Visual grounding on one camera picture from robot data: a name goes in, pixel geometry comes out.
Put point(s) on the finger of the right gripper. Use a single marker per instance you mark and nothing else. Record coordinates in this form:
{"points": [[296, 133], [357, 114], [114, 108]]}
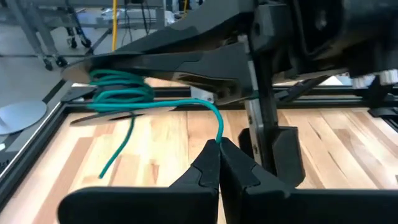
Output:
{"points": [[217, 71], [211, 31]]}

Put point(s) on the white round lamp base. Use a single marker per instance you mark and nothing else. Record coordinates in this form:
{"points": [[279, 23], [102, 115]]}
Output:
{"points": [[18, 116]]}

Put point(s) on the black caster base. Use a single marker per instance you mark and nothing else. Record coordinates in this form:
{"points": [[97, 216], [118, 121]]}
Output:
{"points": [[82, 42]]}

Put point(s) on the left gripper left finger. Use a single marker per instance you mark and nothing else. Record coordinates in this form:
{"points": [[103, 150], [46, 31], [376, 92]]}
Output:
{"points": [[140, 205]]}

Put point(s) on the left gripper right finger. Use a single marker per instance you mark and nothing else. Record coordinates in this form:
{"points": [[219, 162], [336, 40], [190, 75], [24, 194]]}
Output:
{"points": [[280, 207]]}

